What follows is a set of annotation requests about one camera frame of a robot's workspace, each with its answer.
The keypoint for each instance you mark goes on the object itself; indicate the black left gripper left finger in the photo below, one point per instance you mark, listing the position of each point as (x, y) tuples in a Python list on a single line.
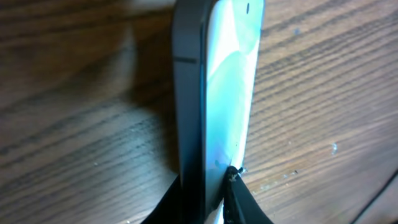
[(169, 209)]

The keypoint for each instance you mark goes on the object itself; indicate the blue Galaxy smartphone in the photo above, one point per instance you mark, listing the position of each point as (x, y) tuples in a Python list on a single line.
[(215, 46)]

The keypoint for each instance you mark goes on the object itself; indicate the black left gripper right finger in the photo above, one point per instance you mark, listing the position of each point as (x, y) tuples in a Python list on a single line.
[(239, 206)]

